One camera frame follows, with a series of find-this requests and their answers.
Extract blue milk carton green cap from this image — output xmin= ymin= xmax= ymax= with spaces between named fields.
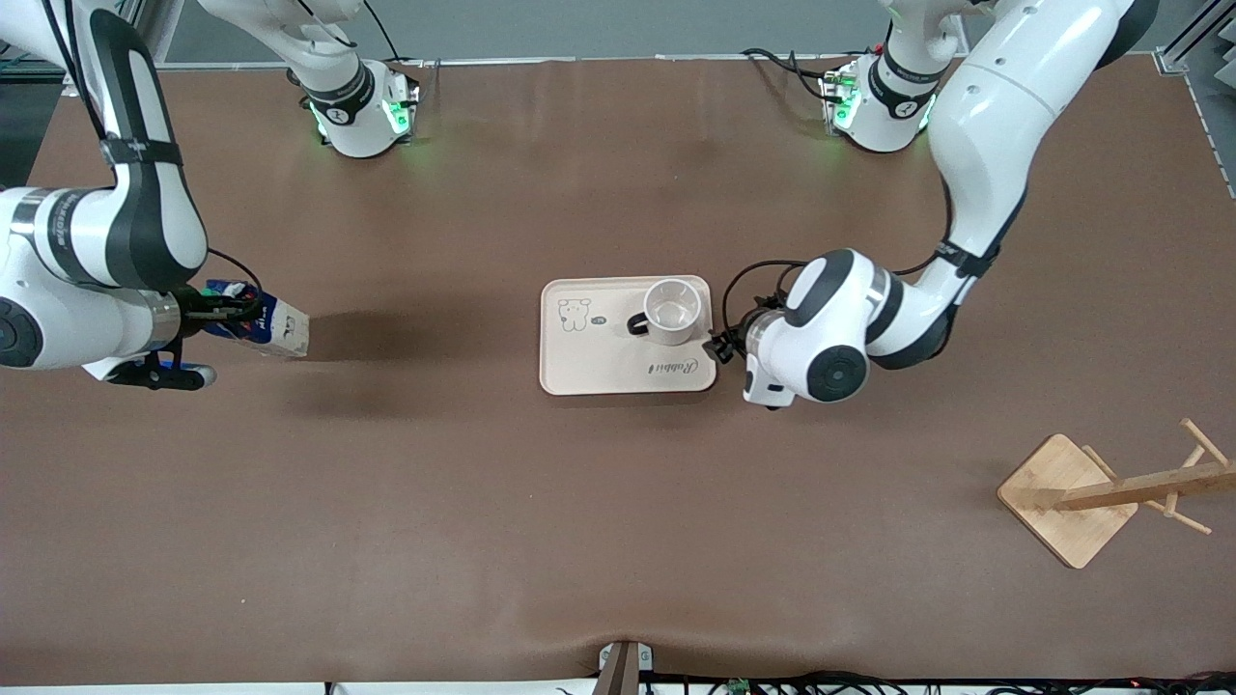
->
xmin=203 ymin=280 xmax=312 ymax=361

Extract white smiley mug black handle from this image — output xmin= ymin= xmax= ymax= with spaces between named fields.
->
xmin=626 ymin=278 xmax=704 ymax=347

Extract cream tray with rabbit print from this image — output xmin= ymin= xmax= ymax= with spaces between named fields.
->
xmin=539 ymin=275 xmax=717 ymax=397

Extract brown table cover sheet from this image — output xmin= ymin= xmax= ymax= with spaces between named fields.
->
xmin=0 ymin=56 xmax=1236 ymax=688

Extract wooden mug rack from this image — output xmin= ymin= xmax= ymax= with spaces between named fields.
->
xmin=997 ymin=417 xmax=1236 ymax=570

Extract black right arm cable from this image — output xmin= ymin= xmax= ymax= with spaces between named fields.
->
xmin=39 ymin=0 xmax=264 ymax=295

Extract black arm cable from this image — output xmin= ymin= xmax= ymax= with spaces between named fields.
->
xmin=719 ymin=183 xmax=967 ymax=339
xmin=39 ymin=0 xmax=264 ymax=295

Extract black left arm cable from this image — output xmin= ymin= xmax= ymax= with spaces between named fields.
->
xmin=719 ymin=183 xmax=967 ymax=339

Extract black left base cable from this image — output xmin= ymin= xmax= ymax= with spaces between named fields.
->
xmin=742 ymin=46 xmax=833 ymax=102

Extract black base cable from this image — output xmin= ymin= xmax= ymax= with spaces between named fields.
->
xmin=742 ymin=46 xmax=833 ymax=102
xmin=362 ymin=0 xmax=440 ymax=88

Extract black right base cable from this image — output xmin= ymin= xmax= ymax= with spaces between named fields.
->
xmin=362 ymin=0 xmax=440 ymax=88

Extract metal camera pole bracket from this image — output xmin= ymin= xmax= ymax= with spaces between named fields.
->
xmin=594 ymin=640 xmax=655 ymax=695

